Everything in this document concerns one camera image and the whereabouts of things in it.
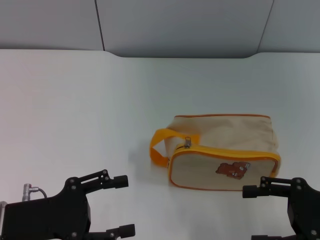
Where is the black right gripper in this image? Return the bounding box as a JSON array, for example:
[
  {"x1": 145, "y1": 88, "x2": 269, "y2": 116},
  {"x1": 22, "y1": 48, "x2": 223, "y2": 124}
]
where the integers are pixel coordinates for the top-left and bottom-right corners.
[{"x1": 242, "y1": 176, "x2": 320, "y2": 240}]

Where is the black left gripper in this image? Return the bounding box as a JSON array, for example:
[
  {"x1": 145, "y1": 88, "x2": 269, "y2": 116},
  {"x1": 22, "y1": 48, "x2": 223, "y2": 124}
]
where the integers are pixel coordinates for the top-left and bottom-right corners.
[{"x1": 0, "y1": 176, "x2": 92, "y2": 240}]

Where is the beige food bag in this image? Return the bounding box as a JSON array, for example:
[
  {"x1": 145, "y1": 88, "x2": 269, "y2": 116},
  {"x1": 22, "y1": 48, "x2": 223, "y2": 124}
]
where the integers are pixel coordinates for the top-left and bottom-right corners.
[{"x1": 149, "y1": 114, "x2": 281, "y2": 192}]

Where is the left gripper cable with plug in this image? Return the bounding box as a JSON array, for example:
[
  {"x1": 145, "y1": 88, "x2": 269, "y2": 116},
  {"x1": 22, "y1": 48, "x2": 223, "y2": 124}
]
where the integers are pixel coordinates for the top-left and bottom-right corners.
[{"x1": 22, "y1": 183, "x2": 48, "y2": 202}]

